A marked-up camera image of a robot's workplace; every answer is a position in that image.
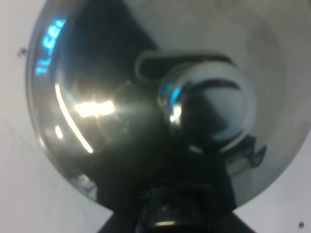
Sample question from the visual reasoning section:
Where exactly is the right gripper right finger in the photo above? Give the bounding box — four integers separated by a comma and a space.
228, 212, 254, 233

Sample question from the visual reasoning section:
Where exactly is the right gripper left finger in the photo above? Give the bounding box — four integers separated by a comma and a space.
98, 208, 146, 233

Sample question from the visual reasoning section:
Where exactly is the stainless steel teapot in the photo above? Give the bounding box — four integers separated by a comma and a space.
26, 0, 311, 216

